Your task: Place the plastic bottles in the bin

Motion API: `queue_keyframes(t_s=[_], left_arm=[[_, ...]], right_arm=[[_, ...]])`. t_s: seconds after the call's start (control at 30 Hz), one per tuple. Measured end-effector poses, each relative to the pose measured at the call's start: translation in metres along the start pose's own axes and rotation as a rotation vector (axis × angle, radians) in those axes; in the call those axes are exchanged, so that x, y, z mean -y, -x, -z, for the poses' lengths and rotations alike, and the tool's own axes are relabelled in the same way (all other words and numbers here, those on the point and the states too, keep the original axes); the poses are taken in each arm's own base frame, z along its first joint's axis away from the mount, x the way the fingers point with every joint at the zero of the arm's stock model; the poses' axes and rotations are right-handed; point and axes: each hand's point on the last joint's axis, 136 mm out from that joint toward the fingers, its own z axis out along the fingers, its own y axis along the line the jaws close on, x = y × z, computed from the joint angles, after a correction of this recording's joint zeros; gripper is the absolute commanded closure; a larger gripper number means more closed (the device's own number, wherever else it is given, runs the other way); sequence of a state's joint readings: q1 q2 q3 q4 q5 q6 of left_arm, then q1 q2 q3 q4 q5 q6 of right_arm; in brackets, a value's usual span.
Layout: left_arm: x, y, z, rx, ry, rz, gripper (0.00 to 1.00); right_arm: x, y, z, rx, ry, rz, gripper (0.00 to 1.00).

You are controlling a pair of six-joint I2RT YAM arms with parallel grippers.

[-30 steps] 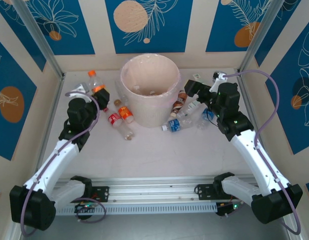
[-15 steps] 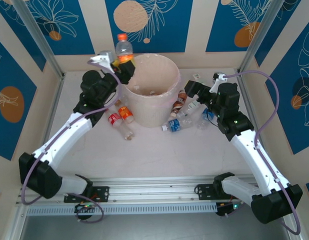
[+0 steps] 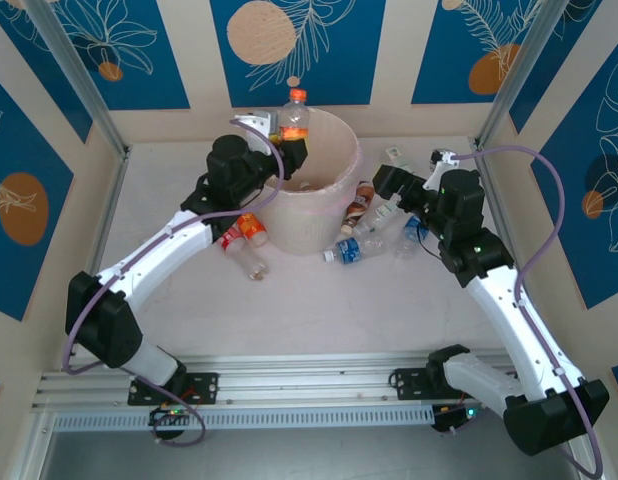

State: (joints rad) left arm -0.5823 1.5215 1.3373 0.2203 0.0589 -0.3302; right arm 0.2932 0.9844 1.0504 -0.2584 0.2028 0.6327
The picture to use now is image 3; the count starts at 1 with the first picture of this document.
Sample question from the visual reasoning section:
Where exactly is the large white green label bottle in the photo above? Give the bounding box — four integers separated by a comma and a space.
383, 144, 415, 171

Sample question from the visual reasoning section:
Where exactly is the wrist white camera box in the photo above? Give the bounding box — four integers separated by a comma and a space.
232, 112, 279, 141
422, 147, 459, 192

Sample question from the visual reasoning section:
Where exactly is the clear bottle with orange liquid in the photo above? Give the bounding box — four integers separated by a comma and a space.
277, 88, 311, 145

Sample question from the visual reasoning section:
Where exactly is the clear bottle with brown residue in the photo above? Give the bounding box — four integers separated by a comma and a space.
233, 240, 270, 281

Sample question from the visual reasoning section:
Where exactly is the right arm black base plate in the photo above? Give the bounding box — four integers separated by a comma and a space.
388, 368, 488, 401

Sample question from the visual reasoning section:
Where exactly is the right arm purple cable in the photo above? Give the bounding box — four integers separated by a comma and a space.
451, 144, 605, 480

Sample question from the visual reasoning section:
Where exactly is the brown label plastic bottle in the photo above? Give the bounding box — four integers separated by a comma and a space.
340, 180, 374, 236

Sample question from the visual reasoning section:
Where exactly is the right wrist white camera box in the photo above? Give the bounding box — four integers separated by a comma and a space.
422, 147, 459, 192

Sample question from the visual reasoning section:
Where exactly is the beige round plastic bin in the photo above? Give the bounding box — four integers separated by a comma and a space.
248, 107, 364, 256

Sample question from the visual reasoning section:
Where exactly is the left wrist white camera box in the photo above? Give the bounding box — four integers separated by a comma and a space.
232, 112, 279, 141

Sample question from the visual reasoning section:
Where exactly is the small white green label bottle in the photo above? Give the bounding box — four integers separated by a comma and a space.
352, 197, 405, 237

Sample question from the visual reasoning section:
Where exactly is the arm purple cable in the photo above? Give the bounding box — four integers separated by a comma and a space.
451, 144, 605, 480
61, 117, 290, 446

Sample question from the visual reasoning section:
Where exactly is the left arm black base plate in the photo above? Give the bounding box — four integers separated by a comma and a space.
127, 372, 220, 406

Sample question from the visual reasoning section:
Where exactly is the blue label bottle white cap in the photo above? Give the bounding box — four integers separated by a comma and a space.
322, 234, 390, 265

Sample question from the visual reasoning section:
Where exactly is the aluminium frame post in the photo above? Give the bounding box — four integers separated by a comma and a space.
23, 0, 130, 156
476, 0, 563, 149

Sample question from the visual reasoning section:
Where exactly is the grey slotted cable duct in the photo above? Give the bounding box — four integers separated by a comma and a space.
52, 405, 435, 432

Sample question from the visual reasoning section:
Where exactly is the aluminium mounting rail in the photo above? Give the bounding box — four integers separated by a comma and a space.
31, 352, 585, 414

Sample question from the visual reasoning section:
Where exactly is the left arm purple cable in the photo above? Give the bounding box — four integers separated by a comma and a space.
61, 117, 290, 446

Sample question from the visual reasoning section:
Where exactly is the clear pink bin liner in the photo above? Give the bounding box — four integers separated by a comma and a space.
258, 107, 364, 219

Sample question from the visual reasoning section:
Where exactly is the orange label bottle brown cap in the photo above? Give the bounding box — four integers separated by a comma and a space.
237, 212, 269, 247

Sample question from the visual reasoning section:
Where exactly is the grey metal panel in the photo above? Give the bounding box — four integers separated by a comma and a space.
38, 399, 580, 480

